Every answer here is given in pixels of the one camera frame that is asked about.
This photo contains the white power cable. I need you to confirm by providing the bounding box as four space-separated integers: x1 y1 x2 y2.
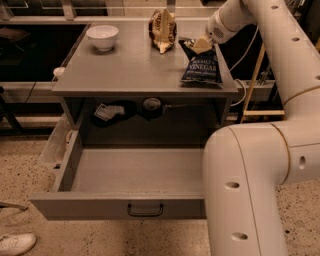
228 28 259 108

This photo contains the white sneaker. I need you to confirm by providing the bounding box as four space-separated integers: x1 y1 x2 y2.
0 233 37 256

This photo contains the white ceramic bowl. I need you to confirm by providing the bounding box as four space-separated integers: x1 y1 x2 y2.
86 25 119 51

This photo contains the grey cabinet counter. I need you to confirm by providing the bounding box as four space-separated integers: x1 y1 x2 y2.
53 19 238 147

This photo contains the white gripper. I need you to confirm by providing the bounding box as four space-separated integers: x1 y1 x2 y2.
184 11 234 54

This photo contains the grey open top drawer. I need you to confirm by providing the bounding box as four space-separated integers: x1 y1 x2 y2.
30 131 205 220

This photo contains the wooden ladder frame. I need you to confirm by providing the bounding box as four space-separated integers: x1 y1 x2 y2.
238 41 286 124

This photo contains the black round tape measure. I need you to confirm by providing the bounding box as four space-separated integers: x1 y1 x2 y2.
142 98 163 119

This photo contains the black drawer handle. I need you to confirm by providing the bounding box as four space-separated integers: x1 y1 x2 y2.
127 204 164 218

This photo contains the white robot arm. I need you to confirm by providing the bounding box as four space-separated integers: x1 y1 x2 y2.
203 0 320 256

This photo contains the brown crumpled chip bag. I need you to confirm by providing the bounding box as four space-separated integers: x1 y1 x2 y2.
148 9 177 54

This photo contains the blue vinegar chip bag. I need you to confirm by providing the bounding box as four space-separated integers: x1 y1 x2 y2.
178 39 222 84

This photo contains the black pouch with white label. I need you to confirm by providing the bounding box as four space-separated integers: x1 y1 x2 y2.
90 100 136 128

